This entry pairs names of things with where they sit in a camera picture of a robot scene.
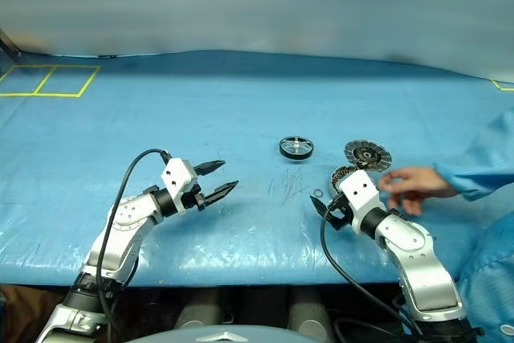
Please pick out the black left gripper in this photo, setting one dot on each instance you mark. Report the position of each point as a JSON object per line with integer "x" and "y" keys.
{"x": 197, "y": 198}

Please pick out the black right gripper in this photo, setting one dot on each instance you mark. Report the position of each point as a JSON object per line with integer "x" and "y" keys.
{"x": 341, "y": 212}

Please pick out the black spoked rotor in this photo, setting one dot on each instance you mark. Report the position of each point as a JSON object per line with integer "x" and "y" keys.
{"x": 296, "y": 153}

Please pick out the silver motor housing with lid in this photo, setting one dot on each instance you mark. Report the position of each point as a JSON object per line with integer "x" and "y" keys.
{"x": 367, "y": 154}

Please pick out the blue-sleeved person forearm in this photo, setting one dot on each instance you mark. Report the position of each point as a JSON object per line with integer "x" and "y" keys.
{"x": 482, "y": 158}

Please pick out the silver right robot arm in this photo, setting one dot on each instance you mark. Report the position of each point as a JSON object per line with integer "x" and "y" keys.
{"x": 425, "y": 270}

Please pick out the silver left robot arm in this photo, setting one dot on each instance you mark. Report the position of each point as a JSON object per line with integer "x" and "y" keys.
{"x": 128, "y": 218}

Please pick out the person's bare hand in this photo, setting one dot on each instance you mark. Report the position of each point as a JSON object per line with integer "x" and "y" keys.
{"x": 417, "y": 182}

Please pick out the blue plastic table cover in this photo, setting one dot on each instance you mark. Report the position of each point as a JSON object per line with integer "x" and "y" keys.
{"x": 241, "y": 98}

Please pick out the grey rounded cylinder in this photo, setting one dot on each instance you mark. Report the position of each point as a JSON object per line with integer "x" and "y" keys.
{"x": 309, "y": 311}
{"x": 198, "y": 309}

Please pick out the grey robot chest with emblem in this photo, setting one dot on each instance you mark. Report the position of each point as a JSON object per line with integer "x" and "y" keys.
{"x": 225, "y": 336}

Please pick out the person body in blue gown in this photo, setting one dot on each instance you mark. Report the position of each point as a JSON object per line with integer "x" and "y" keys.
{"x": 490, "y": 274}

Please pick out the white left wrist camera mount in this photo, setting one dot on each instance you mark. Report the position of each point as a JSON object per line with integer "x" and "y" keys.
{"x": 176, "y": 176}

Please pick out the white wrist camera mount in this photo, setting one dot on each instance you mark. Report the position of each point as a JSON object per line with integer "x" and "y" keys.
{"x": 361, "y": 192}
{"x": 176, "y": 176}

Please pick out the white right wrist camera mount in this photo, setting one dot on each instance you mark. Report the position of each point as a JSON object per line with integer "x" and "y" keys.
{"x": 361, "y": 192}

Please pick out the dark metal frame bar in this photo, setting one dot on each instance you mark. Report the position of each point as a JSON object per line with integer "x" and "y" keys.
{"x": 9, "y": 45}

